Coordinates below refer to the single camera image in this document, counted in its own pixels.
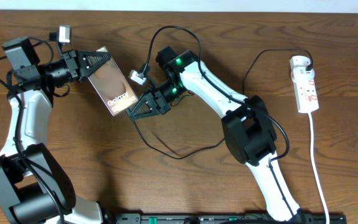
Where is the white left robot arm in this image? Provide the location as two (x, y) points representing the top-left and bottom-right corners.
(0, 37), (114, 223)

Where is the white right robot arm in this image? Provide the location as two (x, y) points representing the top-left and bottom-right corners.
(126, 47), (300, 222)

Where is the white power strip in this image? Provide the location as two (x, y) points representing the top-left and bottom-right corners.
(291, 72), (319, 114)

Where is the white USB wall charger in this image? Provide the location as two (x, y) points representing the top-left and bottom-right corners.
(290, 55), (315, 83)

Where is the white power strip cord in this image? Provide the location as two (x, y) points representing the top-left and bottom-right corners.
(308, 112), (331, 224)

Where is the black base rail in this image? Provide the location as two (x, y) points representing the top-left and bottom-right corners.
(115, 212), (347, 224)

